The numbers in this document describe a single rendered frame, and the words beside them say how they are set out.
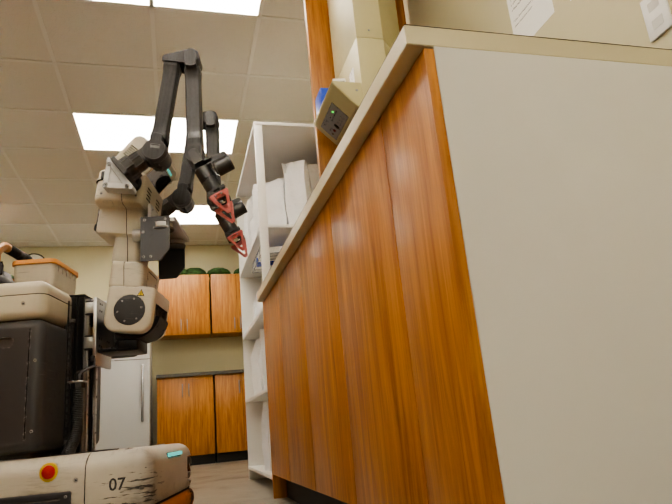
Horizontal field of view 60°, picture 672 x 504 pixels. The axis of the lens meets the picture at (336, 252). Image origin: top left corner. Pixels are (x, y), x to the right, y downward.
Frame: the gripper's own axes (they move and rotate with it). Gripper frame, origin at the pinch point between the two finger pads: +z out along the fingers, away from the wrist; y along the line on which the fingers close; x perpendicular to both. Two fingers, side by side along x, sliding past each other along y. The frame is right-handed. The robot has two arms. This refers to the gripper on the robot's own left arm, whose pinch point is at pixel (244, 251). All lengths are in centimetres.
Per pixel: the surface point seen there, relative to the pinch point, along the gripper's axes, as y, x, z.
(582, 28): -92, -108, 21
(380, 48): -36, -83, -33
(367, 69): -37, -73, -27
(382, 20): -34, -92, -44
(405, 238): -127, -20, 53
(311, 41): -3, -74, -69
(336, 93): -36, -58, -25
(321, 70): -2, -70, -55
